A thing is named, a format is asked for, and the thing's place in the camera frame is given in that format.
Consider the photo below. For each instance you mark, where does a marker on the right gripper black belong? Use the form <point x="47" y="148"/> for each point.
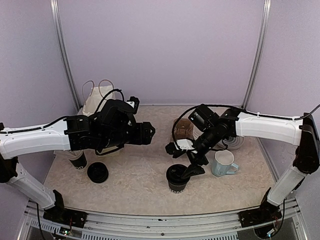
<point x="197" y="169"/>

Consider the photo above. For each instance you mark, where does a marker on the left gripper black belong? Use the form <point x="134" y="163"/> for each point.
<point x="143" y="135"/>

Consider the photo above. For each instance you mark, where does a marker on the black plastic cup lid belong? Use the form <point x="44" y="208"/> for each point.
<point x="174" y="174"/>

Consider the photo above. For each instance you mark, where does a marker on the stack of black lids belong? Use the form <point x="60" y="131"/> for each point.
<point x="98" y="172"/>

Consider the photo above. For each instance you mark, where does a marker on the stack of paper cups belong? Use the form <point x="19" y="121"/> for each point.
<point x="196" y="133"/>

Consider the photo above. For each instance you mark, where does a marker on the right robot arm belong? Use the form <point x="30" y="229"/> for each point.
<point x="236" y="122"/>

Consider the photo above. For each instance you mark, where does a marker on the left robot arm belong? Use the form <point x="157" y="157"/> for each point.
<point x="113" y="125"/>

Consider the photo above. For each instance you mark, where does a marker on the light blue ceramic mug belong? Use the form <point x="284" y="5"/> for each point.
<point x="224" y="164"/>

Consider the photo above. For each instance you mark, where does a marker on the brown pulp cup carrier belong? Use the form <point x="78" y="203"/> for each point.
<point x="183" y="129"/>

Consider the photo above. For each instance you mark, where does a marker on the grey swirl silicone lid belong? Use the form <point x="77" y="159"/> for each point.
<point x="231" y="143"/>

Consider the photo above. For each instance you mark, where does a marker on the beige paper bag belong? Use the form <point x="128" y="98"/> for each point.
<point x="92" y="95"/>

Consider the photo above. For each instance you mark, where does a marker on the black cup holding straws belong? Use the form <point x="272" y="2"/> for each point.
<point x="78" y="159"/>

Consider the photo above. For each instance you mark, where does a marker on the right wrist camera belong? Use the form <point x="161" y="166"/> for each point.
<point x="180" y="147"/>

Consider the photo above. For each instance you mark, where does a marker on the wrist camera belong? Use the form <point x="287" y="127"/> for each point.
<point x="180" y="147"/>
<point x="134" y="102"/>

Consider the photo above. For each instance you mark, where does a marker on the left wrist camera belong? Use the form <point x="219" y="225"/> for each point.
<point x="134" y="102"/>

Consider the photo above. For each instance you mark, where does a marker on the aluminium front rail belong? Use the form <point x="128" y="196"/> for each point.
<point x="107" y="226"/>

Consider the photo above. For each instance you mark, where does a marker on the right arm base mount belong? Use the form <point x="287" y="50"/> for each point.
<point x="266" y="212"/>

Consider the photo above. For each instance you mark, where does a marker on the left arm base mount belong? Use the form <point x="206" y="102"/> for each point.
<point x="66" y="216"/>

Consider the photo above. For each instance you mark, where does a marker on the left aluminium corner post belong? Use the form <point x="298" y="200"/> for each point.
<point x="54" y="5"/>

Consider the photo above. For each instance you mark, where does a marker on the aluminium corner post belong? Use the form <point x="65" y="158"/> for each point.
<point x="54" y="5"/>
<point x="258" y="53"/>

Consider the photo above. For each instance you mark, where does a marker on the right aluminium corner post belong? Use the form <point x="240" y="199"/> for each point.
<point x="258" y="53"/>

